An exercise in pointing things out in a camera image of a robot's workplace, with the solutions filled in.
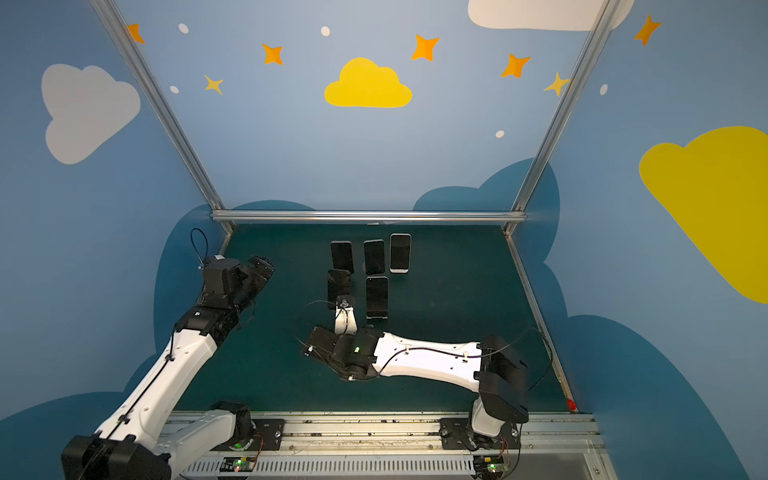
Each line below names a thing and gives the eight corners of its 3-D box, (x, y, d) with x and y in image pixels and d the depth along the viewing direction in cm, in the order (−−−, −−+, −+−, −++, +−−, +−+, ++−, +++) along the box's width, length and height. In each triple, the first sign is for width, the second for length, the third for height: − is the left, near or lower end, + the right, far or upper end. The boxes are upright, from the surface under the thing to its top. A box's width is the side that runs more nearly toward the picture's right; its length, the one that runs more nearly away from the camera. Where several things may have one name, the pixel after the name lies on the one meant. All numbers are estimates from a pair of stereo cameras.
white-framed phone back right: (389, 273, 107) (390, 252, 98) (389, 254, 113) (390, 233, 104) (410, 273, 107) (413, 252, 98) (409, 254, 113) (411, 233, 104)
